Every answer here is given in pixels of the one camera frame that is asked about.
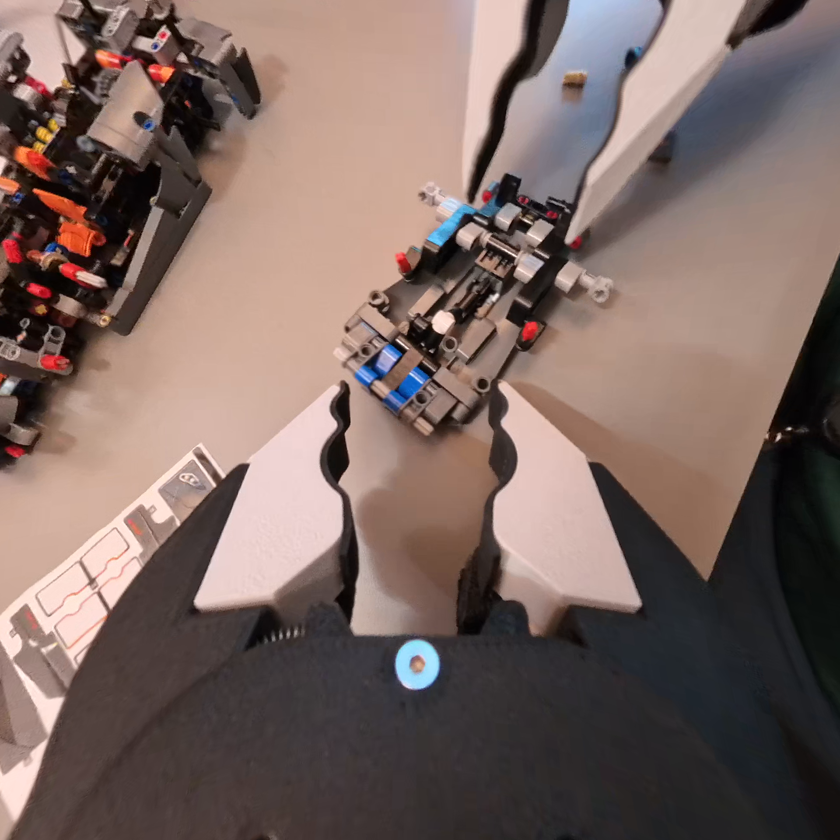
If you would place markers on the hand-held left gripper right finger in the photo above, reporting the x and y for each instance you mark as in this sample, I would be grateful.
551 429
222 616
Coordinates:
558 525

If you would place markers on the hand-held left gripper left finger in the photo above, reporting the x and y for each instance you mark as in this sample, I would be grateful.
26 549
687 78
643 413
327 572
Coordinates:
282 525

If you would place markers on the small lego car subassembly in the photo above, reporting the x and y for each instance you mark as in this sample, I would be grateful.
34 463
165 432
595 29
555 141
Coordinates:
459 315

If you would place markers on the person's dark green shirt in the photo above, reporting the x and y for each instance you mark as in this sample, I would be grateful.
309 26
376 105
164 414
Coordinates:
787 623

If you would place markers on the large lego car chassis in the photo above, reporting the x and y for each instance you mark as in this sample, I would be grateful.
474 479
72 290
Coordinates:
98 197

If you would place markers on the tan lego pin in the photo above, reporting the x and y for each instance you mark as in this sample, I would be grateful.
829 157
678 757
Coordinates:
574 79

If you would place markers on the lego sticker sheet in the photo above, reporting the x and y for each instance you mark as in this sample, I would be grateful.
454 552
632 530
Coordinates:
65 590

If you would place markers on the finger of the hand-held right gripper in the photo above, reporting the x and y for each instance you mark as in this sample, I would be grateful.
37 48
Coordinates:
482 79
676 65

